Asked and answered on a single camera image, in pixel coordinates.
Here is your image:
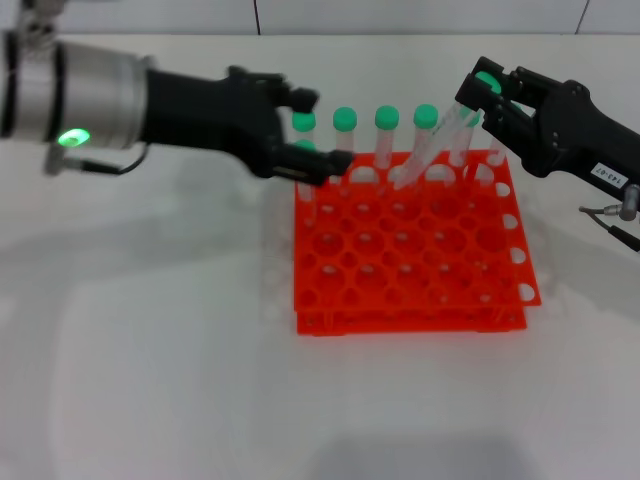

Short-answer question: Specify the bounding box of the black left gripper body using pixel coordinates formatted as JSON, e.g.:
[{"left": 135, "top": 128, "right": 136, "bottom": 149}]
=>
[{"left": 141, "top": 64, "right": 290, "bottom": 180}]

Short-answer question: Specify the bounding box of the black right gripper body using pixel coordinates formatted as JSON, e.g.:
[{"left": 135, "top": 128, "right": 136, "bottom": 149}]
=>
[{"left": 499, "top": 66, "right": 640, "bottom": 195}]

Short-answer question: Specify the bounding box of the clear test tube green cap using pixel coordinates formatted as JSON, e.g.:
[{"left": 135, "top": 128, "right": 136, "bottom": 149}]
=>
[
  {"left": 333, "top": 106, "right": 359, "bottom": 154},
  {"left": 413, "top": 103, "right": 441, "bottom": 171},
  {"left": 375, "top": 104, "right": 401, "bottom": 171},
  {"left": 292, "top": 110, "right": 318, "bottom": 144},
  {"left": 448, "top": 112, "right": 474, "bottom": 169},
  {"left": 293, "top": 139, "right": 318, "bottom": 229},
  {"left": 487, "top": 102, "right": 524, "bottom": 168},
  {"left": 392, "top": 70, "right": 502, "bottom": 190}
]

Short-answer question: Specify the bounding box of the orange plastic test tube rack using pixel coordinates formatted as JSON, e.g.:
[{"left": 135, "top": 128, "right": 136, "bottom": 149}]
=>
[{"left": 292, "top": 148, "right": 543, "bottom": 337}]

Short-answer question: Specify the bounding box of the right arm cable silver plug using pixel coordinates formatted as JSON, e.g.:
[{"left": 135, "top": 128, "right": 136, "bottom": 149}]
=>
[{"left": 578, "top": 183, "right": 640, "bottom": 252}]

